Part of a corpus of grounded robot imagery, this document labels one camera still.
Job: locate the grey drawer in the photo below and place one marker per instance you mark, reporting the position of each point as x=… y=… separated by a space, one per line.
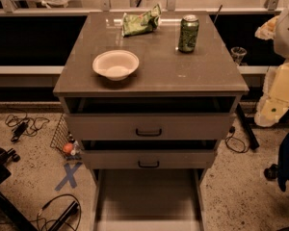
x=148 y=154
x=149 y=118
x=148 y=200

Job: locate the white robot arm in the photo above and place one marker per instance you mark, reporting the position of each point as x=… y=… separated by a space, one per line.
x=274 y=103

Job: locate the grey drawer cabinet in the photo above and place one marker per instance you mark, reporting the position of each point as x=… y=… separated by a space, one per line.
x=163 y=70

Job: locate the white paper bowl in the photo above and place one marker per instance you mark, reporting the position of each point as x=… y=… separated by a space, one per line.
x=115 y=65

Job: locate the green chip bag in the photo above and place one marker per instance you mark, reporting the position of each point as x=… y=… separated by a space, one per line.
x=137 y=24

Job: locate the orange ball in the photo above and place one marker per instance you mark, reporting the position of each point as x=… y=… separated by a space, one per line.
x=68 y=147

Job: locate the green soda can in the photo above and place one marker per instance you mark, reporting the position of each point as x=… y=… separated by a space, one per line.
x=189 y=26

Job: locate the blue tape cross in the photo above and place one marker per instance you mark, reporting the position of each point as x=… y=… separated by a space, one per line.
x=69 y=178

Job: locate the clear glass cup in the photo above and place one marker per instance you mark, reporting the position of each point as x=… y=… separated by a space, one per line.
x=237 y=54

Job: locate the black table leg bar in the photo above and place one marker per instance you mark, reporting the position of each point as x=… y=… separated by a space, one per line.
x=252 y=138

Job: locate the black chair base right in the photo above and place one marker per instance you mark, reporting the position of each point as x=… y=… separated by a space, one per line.
x=280 y=171

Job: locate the wire basket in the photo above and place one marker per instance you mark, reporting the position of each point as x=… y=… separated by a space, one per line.
x=62 y=136

